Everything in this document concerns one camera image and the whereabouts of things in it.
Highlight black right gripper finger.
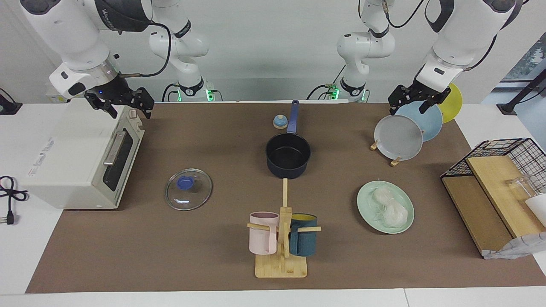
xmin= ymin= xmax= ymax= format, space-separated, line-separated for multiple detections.
xmin=135 ymin=87 xmax=155 ymax=119
xmin=84 ymin=91 xmax=118 ymax=119

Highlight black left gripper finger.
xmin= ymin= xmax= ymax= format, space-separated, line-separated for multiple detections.
xmin=419 ymin=99 xmax=440 ymax=115
xmin=388 ymin=85 xmax=412 ymax=116

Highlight glass lid blue knob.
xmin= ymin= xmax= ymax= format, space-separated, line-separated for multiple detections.
xmin=165 ymin=168 xmax=213 ymax=211

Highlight white vermicelli bundle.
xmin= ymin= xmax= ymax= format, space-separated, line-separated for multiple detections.
xmin=371 ymin=188 xmax=409 ymax=227

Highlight light blue plate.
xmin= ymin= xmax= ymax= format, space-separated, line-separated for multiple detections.
xmin=395 ymin=101 xmax=443 ymax=142

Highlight yellow plate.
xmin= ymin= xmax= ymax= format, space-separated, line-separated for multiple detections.
xmin=437 ymin=82 xmax=463 ymax=124

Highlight grey plate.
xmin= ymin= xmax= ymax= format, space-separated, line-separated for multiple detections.
xmin=374 ymin=115 xmax=424 ymax=161

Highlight wooden plate rack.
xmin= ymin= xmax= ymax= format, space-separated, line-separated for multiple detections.
xmin=370 ymin=136 xmax=402 ymax=167

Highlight pale green plate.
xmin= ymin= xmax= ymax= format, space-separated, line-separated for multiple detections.
xmin=357 ymin=180 xmax=415 ymax=235

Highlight small white box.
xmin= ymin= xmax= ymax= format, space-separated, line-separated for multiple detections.
xmin=45 ymin=83 xmax=72 ymax=104

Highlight cream toaster oven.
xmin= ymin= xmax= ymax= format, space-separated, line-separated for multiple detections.
xmin=19 ymin=99 xmax=145 ymax=210

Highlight black stand bar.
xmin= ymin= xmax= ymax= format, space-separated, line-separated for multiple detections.
xmin=497 ymin=68 xmax=546 ymax=115

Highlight wooden shelf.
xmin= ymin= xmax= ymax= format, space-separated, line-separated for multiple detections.
xmin=441 ymin=156 xmax=546 ymax=256

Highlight clear glass cup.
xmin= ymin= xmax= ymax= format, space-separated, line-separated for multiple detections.
xmin=505 ymin=175 xmax=540 ymax=202

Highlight white cup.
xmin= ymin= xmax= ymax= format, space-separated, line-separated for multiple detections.
xmin=525 ymin=194 xmax=546 ymax=226

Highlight brown table mat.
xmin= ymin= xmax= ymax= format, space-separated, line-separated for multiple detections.
xmin=26 ymin=102 xmax=546 ymax=294

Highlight grey patterned bag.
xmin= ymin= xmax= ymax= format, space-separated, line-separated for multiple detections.
xmin=482 ymin=232 xmax=546 ymax=260

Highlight dark teal mug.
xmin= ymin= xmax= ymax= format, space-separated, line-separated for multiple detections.
xmin=289 ymin=213 xmax=318 ymax=257

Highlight pink mug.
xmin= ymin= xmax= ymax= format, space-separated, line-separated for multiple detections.
xmin=249 ymin=211 xmax=280 ymax=255

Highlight wooden mug tree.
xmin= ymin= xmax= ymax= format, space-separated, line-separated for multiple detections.
xmin=247 ymin=178 xmax=322 ymax=278

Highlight black right base cable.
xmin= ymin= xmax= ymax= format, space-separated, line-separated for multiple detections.
xmin=162 ymin=83 xmax=180 ymax=103

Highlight black base cable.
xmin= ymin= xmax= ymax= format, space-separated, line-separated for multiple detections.
xmin=162 ymin=83 xmax=180 ymax=103
xmin=306 ymin=64 xmax=347 ymax=101

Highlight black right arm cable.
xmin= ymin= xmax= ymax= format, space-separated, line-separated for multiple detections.
xmin=117 ymin=21 xmax=172 ymax=78

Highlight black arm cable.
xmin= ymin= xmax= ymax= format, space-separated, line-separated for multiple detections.
xmin=358 ymin=0 xmax=428 ymax=29
xmin=117 ymin=21 xmax=172 ymax=78

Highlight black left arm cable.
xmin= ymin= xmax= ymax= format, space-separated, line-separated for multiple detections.
xmin=358 ymin=0 xmax=428 ymax=29

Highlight black left base cable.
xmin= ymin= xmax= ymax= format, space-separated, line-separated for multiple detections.
xmin=306 ymin=64 xmax=347 ymax=101

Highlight black wire basket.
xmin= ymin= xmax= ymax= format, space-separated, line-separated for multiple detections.
xmin=440 ymin=138 xmax=546 ymax=197

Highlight black clamp mount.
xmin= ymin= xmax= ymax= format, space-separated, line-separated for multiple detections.
xmin=0 ymin=88 xmax=23 ymax=116

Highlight dark pot blue handle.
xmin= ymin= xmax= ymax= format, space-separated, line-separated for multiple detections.
xmin=265 ymin=100 xmax=311 ymax=180

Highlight black power cable with plug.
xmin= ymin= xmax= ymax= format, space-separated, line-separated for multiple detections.
xmin=0 ymin=176 xmax=29 ymax=225

